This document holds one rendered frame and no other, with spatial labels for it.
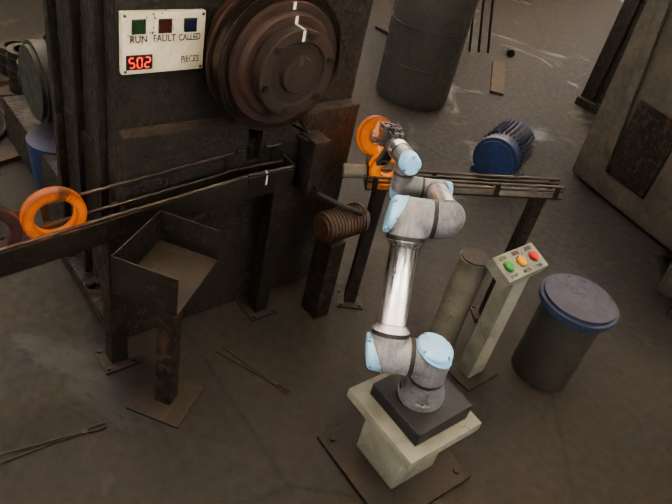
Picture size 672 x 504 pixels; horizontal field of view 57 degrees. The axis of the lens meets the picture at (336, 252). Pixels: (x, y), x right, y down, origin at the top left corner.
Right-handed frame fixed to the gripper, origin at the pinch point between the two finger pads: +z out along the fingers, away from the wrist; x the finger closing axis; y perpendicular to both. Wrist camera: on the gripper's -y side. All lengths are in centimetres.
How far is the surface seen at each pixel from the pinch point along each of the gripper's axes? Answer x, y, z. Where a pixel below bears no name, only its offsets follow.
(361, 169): 5.3, -13.7, -6.9
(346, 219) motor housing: 9.4, -32.1, -14.3
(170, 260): 79, -30, -49
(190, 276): 73, -31, -56
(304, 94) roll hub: 38.9, 18.1, -22.6
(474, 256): -36, -31, -39
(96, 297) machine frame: 100, -81, -2
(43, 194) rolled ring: 114, -14, -41
